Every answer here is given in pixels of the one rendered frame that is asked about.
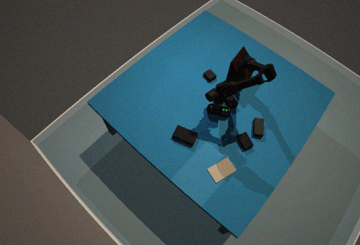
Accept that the dark grey switch panel with green rocker switches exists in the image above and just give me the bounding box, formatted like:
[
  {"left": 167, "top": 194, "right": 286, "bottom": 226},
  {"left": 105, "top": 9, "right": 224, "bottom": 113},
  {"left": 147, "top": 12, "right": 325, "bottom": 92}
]
[{"left": 207, "top": 104, "right": 231, "bottom": 118}]

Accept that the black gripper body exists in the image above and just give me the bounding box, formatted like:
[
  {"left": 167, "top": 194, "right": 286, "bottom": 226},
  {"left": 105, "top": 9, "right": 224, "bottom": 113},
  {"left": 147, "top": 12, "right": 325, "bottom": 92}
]
[{"left": 212, "top": 97, "right": 222, "bottom": 112}]

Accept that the beige flat rectangular block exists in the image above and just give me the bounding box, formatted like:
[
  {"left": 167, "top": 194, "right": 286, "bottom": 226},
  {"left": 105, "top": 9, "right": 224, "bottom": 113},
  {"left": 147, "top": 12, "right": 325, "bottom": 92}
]
[{"left": 207, "top": 157, "right": 236, "bottom": 183}]

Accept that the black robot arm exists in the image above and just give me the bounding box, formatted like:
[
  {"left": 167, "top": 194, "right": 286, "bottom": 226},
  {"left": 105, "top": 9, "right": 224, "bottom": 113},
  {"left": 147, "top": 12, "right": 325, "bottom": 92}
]
[{"left": 205, "top": 56, "right": 277, "bottom": 103}]

